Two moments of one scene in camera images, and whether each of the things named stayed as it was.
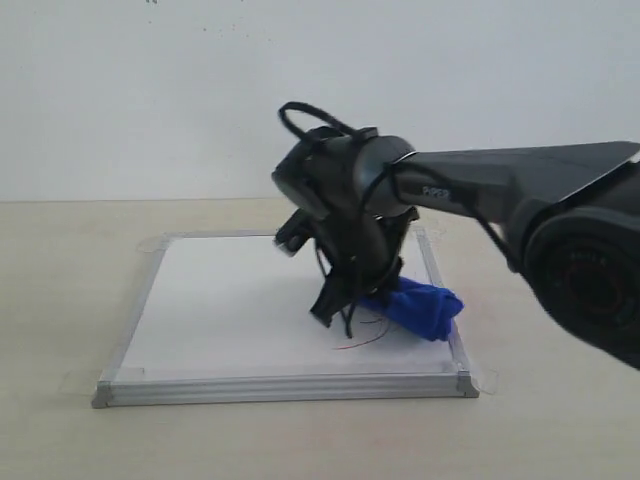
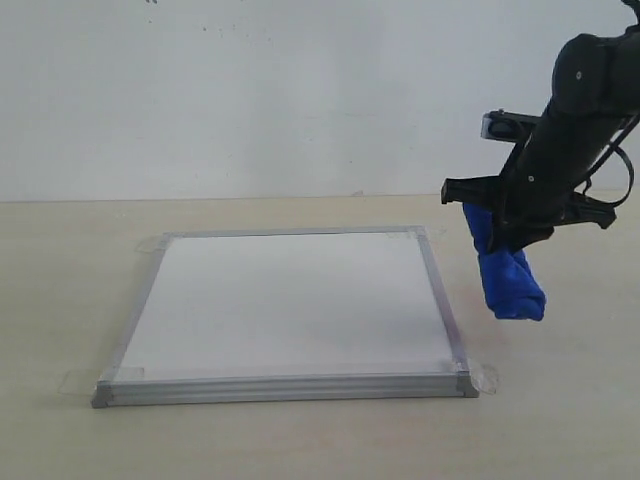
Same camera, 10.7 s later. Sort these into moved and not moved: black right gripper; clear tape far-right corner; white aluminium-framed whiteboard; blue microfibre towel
Moved: black right gripper; blue microfibre towel
Not moved: white aluminium-framed whiteboard; clear tape far-right corner
